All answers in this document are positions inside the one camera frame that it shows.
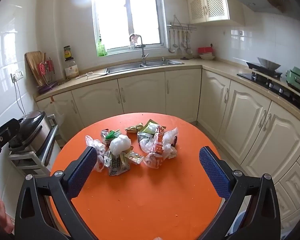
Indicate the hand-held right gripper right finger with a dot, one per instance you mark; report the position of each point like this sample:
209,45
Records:
215,173

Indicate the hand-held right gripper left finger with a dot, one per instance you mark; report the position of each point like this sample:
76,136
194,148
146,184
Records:
80,173

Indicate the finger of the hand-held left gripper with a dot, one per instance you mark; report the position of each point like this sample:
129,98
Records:
10,130

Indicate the crushed green white carton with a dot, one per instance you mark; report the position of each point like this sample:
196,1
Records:
115,166

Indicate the clear plastic bag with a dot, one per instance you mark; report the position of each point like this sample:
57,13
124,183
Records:
170,136
98,145

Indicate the clear red snack packet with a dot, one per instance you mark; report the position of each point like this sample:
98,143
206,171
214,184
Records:
158,141

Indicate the person's left hand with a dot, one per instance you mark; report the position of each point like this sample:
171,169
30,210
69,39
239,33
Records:
0,210

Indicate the silver electric baking pan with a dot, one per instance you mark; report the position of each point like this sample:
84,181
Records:
32,127

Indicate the small crushed drink carton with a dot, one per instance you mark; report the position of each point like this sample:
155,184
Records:
104,136

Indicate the white knotted plastic bag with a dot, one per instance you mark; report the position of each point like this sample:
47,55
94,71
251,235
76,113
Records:
120,143

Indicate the green plastic wrapper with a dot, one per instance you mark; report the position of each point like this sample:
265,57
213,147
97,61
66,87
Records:
112,135

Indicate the dark brown snack packet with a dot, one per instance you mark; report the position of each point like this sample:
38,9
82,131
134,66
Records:
175,141

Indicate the small white sachet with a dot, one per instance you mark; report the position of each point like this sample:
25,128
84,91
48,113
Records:
133,158

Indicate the purple drip tray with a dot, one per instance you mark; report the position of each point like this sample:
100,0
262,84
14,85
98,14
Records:
48,88

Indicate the light blue plastic bin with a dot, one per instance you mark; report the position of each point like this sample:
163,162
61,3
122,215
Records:
241,226

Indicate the orange round table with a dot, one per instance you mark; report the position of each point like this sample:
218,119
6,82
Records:
247,120

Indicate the gold crumpled wrapper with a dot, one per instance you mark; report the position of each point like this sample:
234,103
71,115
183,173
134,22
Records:
132,129

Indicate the wooden cutting board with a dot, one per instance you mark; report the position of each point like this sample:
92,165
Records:
32,62

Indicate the green snack packet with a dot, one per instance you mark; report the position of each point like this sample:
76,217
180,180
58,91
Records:
148,127

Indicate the clear plastic jar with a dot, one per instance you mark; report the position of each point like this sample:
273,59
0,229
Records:
72,70

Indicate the dark yellow label sauce bottle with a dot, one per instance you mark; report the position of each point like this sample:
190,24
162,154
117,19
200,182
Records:
67,53

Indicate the stainless steel double sink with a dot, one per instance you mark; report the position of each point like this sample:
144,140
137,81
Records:
125,67

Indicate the stacked white bowls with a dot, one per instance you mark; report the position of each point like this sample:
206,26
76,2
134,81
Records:
207,56

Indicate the green bottle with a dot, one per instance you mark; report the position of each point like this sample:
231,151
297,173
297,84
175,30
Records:
101,50

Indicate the steel wok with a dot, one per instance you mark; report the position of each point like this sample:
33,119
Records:
268,63

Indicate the hanging metal skimmer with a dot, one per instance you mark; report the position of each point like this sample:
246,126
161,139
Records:
188,50

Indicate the green electric cooking pot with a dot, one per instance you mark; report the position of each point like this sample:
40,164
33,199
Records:
298,78

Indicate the hanging metal spatula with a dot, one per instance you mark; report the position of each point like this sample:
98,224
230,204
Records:
179,50

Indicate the hanging metal ladle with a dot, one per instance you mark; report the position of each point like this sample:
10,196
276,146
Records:
171,48

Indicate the metal sink faucet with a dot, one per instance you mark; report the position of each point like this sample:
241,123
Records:
142,50

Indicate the kitchen window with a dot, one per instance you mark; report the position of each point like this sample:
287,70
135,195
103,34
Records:
127,12

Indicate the white wall socket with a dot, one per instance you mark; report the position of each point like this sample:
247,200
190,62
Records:
17,75

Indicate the cream lattice wall cabinet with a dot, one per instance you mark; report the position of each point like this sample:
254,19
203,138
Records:
215,5

